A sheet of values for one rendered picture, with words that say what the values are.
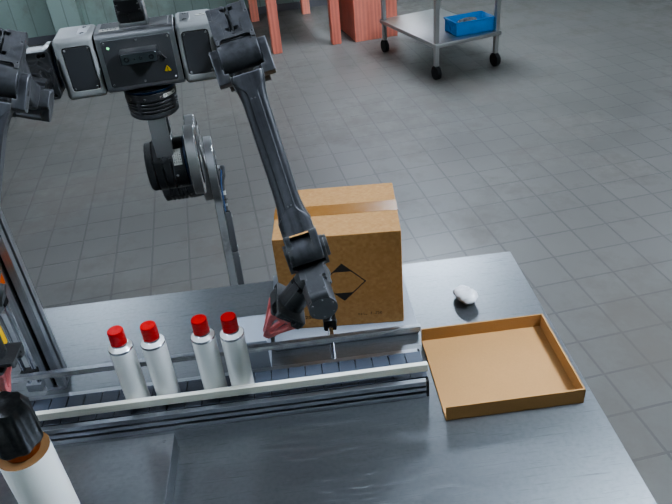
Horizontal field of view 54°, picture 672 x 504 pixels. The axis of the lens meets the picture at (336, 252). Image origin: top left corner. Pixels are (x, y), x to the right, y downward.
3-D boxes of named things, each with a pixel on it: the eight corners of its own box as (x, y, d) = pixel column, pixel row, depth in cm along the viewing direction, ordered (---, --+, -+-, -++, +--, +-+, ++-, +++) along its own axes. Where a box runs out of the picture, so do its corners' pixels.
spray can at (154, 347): (156, 405, 145) (132, 334, 133) (159, 388, 149) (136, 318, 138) (180, 402, 145) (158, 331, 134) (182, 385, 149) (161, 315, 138)
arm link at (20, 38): (33, 21, 116) (-30, 8, 113) (23, 95, 115) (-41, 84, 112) (55, 94, 159) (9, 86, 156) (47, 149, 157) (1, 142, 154)
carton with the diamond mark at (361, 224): (285, 329, 167) (271, 240, 152) (289, 275, 187) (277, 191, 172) (404, 321, 166) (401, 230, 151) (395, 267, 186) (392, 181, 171)
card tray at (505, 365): (446, 420, 141) (446, 407, 139) (421, 341, 163) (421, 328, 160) (583, 402, 142) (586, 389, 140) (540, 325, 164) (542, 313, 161)
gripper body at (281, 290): (273, 318, 131) (293, 293, 128) (272, 287, 140) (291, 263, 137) (300, 331, 134) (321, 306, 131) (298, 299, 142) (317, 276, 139)
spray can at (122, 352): (125, 410, 144) (99, 339, 133) (129, 393, 148) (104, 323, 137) (149, 407, 144) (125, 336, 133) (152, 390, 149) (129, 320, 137)
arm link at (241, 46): (247, -16, 119) (193, 0, 119) (270, 56, 120) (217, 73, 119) (262, 53, 164) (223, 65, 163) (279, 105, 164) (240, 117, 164)
